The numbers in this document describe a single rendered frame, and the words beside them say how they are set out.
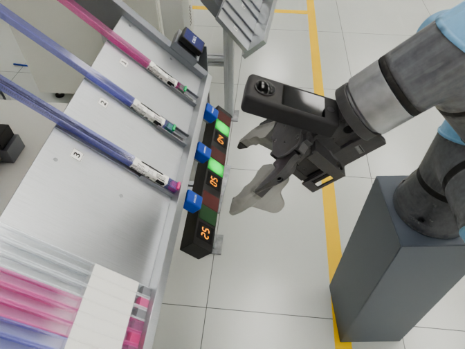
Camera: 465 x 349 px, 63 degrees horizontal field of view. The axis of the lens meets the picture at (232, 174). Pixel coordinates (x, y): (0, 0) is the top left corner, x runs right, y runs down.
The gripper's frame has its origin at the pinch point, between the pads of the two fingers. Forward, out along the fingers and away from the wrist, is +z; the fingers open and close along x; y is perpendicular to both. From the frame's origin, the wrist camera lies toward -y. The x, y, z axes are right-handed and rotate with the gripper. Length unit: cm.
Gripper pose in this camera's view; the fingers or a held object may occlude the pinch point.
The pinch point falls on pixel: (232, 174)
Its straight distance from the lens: 54.9
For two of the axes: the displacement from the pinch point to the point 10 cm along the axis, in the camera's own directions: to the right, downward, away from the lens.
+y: 7.3, 5.0, 4.7
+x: 0.9, -7.5, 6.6
